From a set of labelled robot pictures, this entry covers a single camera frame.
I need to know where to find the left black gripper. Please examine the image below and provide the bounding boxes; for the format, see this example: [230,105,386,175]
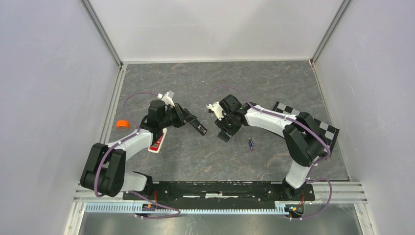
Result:
[160,102,197,129]

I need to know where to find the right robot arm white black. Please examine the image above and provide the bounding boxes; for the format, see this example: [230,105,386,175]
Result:
[207,94,330,200]

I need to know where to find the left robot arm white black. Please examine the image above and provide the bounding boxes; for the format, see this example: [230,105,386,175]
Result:
[80,100,207,200]

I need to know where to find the red white remote control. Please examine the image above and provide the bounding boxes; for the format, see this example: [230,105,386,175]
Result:
[148,128,168,153]

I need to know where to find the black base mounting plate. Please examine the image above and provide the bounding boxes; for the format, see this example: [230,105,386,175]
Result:
[142,181,316,209]

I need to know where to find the orange tape roll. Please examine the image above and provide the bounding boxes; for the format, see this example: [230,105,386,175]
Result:
[115,120,131,130]

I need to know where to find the black white checkerboard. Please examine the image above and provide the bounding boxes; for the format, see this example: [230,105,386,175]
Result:
[271,101,340,150]

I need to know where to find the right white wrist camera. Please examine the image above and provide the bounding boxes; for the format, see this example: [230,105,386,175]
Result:
[206,101,224,120]

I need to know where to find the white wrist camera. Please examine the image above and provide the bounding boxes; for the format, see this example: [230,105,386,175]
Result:
[157,91,175,107]
[206,101,224,120]

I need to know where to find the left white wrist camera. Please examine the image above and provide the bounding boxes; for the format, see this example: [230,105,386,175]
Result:
[157,91,175,107]

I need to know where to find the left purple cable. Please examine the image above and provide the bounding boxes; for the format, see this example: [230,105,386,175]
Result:
[94,92,163,198]

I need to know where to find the purple cable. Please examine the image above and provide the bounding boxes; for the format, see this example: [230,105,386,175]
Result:
[207,86,333,221]
[94,92,163,198]

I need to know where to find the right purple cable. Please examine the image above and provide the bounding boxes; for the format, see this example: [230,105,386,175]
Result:
[207,86,333,221]

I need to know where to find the grey slotted cable duct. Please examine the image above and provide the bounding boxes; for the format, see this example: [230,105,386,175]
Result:
[85,202,288,215]

